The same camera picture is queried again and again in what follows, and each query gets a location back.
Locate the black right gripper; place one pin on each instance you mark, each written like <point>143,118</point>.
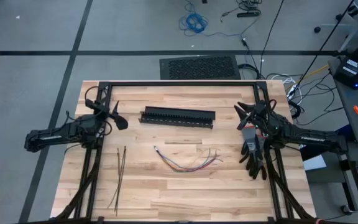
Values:
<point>264,123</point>

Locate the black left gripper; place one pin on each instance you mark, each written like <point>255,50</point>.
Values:
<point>107,115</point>

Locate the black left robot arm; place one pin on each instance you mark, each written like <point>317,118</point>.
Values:
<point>57,132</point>

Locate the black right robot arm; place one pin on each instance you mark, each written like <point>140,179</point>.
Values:
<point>312,138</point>

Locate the black perforated floor mat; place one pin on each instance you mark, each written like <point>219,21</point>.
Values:
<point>200,67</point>

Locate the white paper sheet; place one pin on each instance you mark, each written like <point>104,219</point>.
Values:
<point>315,162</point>

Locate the dark blue padded bar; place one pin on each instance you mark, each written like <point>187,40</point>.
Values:
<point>345,132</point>

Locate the black power strip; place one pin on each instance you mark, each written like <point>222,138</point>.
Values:
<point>249,13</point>

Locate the grey side desk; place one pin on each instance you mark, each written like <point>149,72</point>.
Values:
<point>350,105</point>

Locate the grey keyboard cart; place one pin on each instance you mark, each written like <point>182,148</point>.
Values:
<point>328,186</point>

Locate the black desktop device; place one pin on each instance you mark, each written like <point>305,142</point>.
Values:
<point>350,70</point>

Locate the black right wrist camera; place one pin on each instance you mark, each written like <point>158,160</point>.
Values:
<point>259,105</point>

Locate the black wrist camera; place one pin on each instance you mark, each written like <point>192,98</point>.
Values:
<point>96,106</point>
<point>259,105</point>

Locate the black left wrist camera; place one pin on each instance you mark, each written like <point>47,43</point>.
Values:
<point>96,106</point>

